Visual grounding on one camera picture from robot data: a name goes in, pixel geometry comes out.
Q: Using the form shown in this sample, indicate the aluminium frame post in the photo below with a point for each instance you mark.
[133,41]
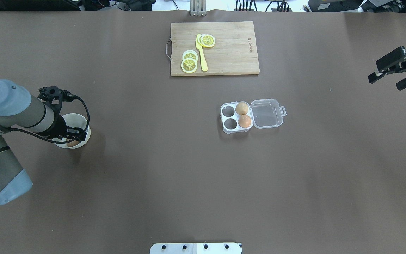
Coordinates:
[198,8]

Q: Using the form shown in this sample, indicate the wooden cutting board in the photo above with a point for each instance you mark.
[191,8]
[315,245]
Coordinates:
[234,53]

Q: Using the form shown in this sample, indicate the white bowl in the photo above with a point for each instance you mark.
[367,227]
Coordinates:
[76,120]

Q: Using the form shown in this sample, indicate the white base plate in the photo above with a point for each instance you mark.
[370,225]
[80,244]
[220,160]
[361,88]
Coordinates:
[197,248]

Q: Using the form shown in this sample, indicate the yellow plastic knife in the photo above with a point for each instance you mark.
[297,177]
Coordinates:
[203,63]

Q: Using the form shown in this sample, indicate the lemon slice behind front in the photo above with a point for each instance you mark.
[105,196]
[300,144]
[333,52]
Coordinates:
[190,54]

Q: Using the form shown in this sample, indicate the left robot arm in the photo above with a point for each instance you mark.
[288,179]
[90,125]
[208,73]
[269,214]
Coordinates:
[38,116]

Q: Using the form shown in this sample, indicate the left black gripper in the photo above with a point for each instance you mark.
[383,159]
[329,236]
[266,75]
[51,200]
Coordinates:
[59,127]

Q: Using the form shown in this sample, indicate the brown egg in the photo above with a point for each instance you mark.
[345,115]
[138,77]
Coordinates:
[73,143]
[245,121]
[242,108]

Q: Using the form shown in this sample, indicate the lemon slice under top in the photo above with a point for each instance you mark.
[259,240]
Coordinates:
[198,40]

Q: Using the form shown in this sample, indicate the lemon slice on knife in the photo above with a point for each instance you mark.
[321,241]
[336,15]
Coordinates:
[207,40]

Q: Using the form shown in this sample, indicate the clear plastic egg box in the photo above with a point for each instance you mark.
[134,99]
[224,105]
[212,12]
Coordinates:
[265,113]

